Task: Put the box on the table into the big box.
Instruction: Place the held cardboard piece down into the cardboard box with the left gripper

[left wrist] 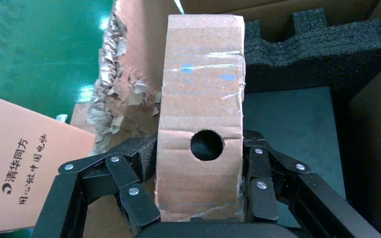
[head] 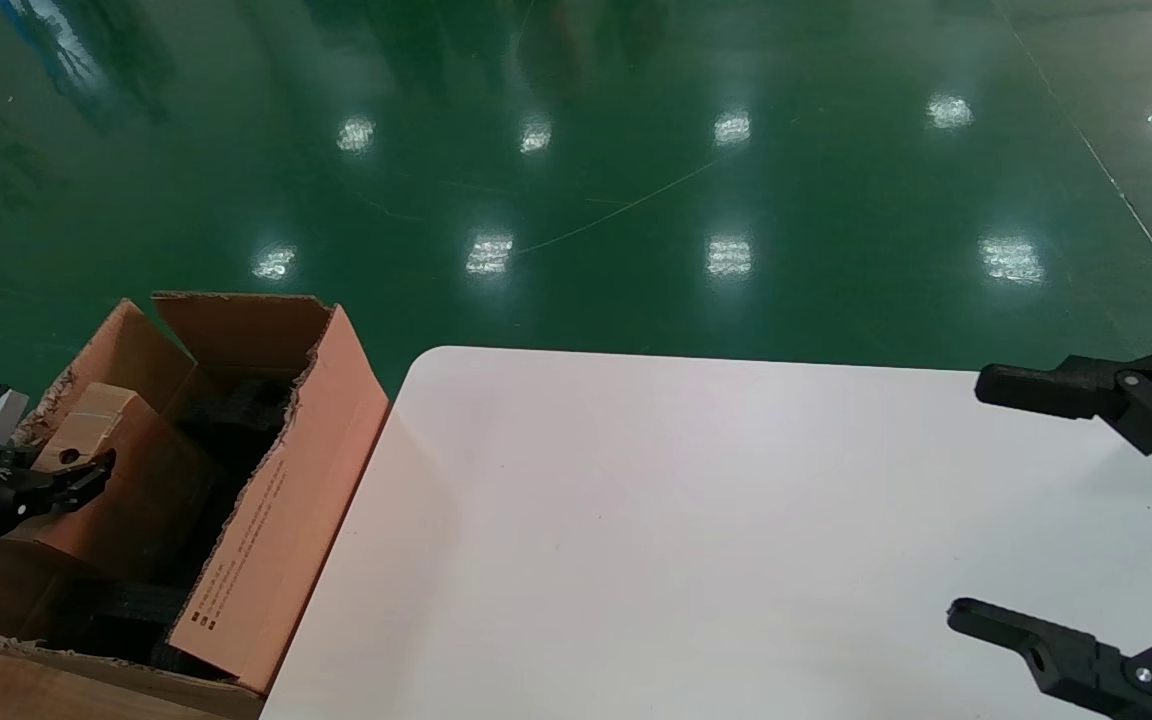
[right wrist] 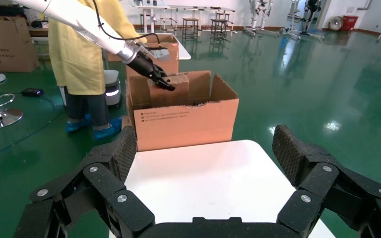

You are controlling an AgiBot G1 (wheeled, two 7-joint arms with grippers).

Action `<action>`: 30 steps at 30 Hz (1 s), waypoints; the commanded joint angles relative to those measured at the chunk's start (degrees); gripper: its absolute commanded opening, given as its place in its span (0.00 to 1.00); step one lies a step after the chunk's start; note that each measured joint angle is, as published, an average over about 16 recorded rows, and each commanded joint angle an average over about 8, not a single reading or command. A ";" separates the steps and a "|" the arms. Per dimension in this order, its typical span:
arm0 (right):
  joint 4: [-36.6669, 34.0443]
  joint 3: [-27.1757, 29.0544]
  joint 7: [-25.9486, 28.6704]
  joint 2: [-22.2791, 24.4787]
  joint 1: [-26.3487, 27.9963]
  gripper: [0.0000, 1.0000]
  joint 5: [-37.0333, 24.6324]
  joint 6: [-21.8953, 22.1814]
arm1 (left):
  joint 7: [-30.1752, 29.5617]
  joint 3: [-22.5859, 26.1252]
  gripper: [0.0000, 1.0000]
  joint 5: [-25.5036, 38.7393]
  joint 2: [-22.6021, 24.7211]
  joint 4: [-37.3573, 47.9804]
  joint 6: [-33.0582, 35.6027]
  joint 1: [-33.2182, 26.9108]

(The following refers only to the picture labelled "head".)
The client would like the small brown cardboard box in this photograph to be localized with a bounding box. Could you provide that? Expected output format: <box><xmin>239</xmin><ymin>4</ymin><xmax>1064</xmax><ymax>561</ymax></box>
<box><xmin>0</xmin><ymin>382</ymin><xmax>228</xmax><ymax>592</ymax></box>

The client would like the big open cardboard box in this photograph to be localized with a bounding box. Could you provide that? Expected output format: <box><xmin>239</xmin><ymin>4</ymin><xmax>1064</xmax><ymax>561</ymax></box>
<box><xmin>0</xmin><ymin>291</ymin><xmax>390</xmax><ymax>720</ymax></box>

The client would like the black foam insert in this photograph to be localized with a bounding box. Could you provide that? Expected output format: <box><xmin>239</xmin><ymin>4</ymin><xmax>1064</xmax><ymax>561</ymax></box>
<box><xmin>34</xmin><ymin>368</ymin><xmax>299</xmax><ymax>673</ymax></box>

